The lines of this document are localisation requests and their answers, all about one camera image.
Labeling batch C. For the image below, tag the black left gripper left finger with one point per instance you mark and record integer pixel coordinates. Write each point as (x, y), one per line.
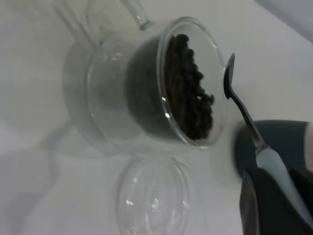
(266, 210)

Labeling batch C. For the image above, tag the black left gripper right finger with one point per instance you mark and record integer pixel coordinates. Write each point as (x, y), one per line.
(305, 191)

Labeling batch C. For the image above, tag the clear glass lid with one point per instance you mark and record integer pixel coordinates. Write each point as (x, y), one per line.
(156, 200)

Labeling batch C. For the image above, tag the dark coffee beans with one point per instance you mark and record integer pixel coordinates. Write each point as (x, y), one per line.
(188, 98)

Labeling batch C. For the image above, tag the double-wall clear glass cup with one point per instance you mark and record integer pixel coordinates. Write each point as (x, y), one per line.
(105, 102)

